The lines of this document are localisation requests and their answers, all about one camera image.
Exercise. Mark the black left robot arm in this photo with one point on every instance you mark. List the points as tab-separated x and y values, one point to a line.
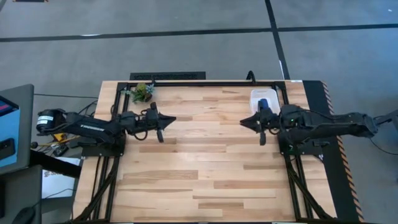
93	127

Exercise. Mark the grey stand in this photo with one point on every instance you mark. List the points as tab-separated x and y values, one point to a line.
388	118

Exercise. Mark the dark blue measuring cup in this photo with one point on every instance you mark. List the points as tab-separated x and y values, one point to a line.
264	102

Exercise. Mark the small succulent plant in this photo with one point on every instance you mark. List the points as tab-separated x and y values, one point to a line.
140	93

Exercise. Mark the black hazard striped floor mat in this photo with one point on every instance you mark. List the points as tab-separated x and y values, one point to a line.
339	186

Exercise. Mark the black support beam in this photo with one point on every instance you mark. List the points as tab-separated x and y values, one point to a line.
53	163

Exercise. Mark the black aluminium table frame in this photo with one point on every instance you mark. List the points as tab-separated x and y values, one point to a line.
202	83

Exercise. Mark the white plastic basket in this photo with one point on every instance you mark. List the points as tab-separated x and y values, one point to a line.
270	98

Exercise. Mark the black floor vent grate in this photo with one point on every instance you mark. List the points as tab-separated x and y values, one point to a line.
168	76

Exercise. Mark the white paper sheet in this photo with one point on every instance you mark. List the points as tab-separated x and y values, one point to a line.
59	186

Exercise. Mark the black computer mouse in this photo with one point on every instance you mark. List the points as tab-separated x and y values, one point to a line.
24	216

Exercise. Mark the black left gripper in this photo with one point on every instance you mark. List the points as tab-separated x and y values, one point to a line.
160	134

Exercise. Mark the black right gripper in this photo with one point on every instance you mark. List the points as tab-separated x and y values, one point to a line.
263	140

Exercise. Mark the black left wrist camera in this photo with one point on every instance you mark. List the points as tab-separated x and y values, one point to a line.
151	115

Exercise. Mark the yellow tool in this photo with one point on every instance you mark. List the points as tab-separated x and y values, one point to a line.
59	137

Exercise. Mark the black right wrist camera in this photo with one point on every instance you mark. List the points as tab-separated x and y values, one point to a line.
266	117

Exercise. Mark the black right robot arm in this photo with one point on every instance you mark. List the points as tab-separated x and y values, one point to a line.
326	124

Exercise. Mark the blue lit screen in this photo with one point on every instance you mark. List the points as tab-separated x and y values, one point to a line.
9	124

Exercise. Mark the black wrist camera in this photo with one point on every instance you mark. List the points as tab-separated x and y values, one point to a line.
266	117
151	115

